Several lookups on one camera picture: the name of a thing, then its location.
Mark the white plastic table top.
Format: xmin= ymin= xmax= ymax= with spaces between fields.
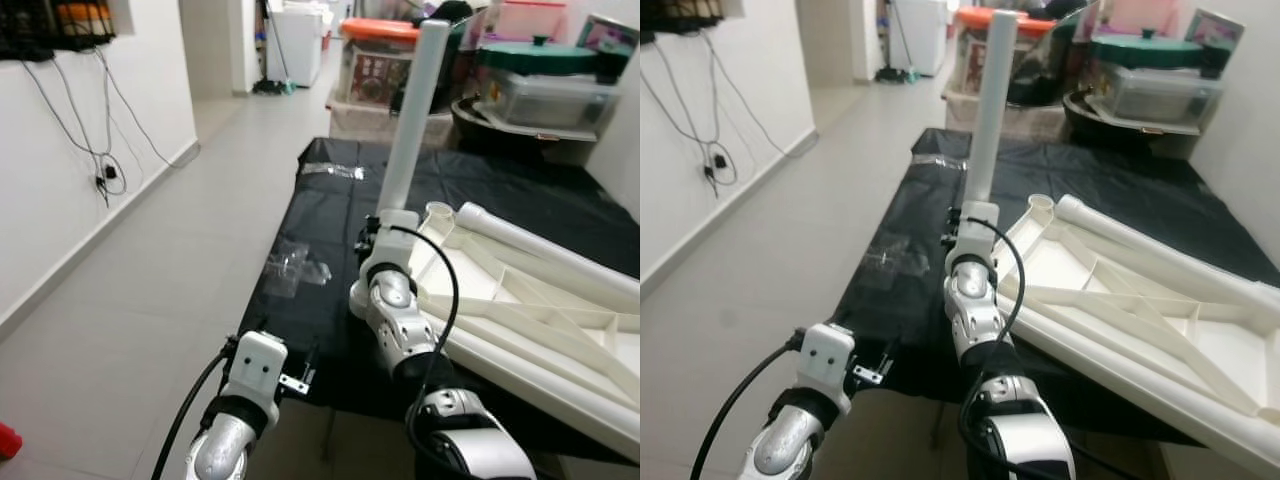
xmin=995 ymin=193 xmax=1280 ymax=476
xmin=405 ymin=200 xmax=640 ymax=466

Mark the black plastic table cover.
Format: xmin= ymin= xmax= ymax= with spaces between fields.
xmin=832 ymin=128 xmax=1280 ymax=446
xmin=238 ymin=137 xmax=640 ymax=466

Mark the crumpled clear plastic wrap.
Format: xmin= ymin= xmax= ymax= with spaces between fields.
xmin=862 ymin=240 xmax=931 ymax=291
xmin=263 ymin=238 xmax=333 ymax=298

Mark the black round basin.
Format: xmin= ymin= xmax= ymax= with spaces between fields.
xmin=450 ymin=95 xmax=616 ymax=151
xmin=1062 ymin=90 xmax=1201 ymax=141

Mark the storage box with orange lid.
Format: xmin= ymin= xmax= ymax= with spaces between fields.
xmin=335 ymin=17 xmax=423 ymax=109
xmin=950 ymin=5 xmax=1026 ymax=101

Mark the black bag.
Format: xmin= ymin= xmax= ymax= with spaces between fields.
xmin=445 ymin=0 xmax=483 ymax=101
xmin=1010 ymin=0 xmax=1096 ymax=106

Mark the white appliance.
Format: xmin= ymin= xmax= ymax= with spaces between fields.
xmin=885 ymin=0 xmax=949 ymax=76
xmin=265 ymin=3 xmax=329 ymax=89

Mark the clear plastic storage container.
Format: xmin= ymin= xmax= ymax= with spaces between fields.
xmin=1085 ymin=62 xmax=1226 ymax=126
xmin=475 ymin=70 xmax=621 ymax=131

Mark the green round lid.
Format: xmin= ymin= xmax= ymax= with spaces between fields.
xmin=1090 ymin=30 xmax=1213 ymax=69
xmin=477 ymin=37 xmax=601 ymax=76

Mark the pink plastic storage box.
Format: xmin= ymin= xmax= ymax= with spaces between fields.
xmin=495 ymin=0 xmax=569 ymax=43
xmin=1110 ymin=0 xmax=1181 ymax=36

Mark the colourful picture book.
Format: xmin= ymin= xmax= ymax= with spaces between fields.
xmin=578 ymin=13 xmax=640 ymax=59
xmin=1185 ymin=8 xmax=1246 ymax=51

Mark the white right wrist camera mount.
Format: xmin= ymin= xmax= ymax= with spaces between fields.
xmin=362 ymin=208 xmax=421 ymax=291
xmin=955 ymin=200 xmax=1001 ymax=266

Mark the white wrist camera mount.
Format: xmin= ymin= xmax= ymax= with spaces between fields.
xmin=228 ymin=330 xmax=289 ymax=401
xmin=362 ymin=208 xmax=421 ymax=291
xmin=955 ymin=200 xmax=1001 ymax=266
xmin=795 ymin=322 xmax=856 ymax=396

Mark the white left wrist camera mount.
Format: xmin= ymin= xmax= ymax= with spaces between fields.
xmin=795 ymin=322 xmax=856 ymax=396
xmin=228 ymin=330 xmax=289 ymax=401

